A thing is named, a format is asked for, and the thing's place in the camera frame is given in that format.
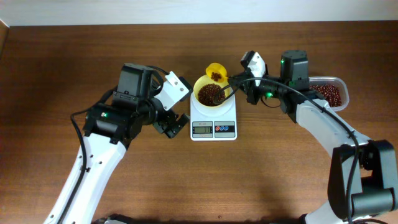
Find red adzuki beans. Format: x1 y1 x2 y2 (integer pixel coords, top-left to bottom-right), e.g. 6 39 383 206
309 84 342 107

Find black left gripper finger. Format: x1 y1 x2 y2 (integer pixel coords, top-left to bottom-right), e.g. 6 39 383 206
165 114 190 139
153 120 169 134

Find white digital kitchen scale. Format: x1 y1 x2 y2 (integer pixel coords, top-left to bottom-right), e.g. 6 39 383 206
190 84 238 141

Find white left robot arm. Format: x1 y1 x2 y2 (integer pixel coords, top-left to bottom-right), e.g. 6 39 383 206
45 63 193 223

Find clear plastic bean container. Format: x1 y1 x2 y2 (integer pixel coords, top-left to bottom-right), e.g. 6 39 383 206
309 77 349 111

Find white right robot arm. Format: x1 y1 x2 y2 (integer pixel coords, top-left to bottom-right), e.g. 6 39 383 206
155 50 397 223

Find red beans in bowl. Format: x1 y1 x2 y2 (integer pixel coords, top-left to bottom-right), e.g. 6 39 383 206
197 83 226 106

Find yellow plastic measuring scoop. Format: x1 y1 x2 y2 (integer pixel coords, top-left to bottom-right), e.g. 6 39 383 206
205 62 228 83

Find yellow plastic bowl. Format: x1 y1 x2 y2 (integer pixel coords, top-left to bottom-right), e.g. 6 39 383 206
193 75 232 108

